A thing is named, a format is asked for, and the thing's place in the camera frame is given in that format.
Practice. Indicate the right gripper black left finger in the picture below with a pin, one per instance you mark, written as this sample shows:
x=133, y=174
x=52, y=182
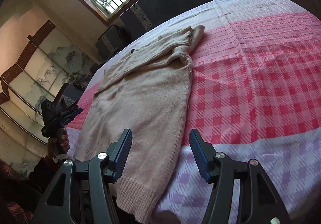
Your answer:
x=62, y=201

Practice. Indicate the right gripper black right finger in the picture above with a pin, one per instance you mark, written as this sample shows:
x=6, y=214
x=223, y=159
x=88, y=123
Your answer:
x=259, y=200

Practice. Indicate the beige knit sweater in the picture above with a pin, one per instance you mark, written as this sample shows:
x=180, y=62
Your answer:
x=147, y=91

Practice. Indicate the person's left hand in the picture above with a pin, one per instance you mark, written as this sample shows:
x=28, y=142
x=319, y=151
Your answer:
x=62, y=140

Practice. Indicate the dark chair at left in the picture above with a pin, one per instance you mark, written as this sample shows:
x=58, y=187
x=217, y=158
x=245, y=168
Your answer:
x=71, y=93

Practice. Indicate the painted landscape folding screen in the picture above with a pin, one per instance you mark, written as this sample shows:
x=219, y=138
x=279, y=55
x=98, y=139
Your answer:
x=48, y=61

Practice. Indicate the dark armchair with patterned stripe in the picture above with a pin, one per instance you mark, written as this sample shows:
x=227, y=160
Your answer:
x=112, y=41

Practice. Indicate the pink checkered bed sheet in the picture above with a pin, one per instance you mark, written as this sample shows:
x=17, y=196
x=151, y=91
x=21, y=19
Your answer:
x=255, y=94

